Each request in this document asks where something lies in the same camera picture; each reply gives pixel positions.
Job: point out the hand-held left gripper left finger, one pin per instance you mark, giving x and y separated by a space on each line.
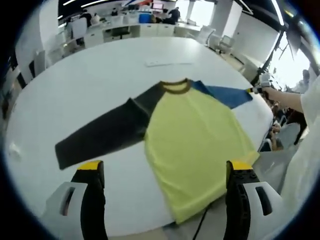
90 200

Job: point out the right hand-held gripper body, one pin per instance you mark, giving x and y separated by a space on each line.
265 80

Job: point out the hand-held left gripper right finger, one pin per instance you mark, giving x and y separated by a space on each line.
237 200

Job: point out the yellow garment grey blue sleeves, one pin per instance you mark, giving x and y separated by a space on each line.
195 140

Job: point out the person's right hand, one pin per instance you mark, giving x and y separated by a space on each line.
270 93

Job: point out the grey mesh chair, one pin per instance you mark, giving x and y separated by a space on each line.
272 172

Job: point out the white office chair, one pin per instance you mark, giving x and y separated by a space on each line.
207 35
227 43

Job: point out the white ceiling light strip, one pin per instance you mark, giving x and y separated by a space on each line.
278 12

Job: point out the person's white shirt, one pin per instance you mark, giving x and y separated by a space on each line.
307 150

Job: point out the white table slot cover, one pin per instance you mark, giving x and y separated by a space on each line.
170 63

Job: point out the white desk row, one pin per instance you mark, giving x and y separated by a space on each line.
150 30

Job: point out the blue bin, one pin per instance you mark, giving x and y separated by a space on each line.
144 18

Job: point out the black office chair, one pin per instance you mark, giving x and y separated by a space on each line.
120 32

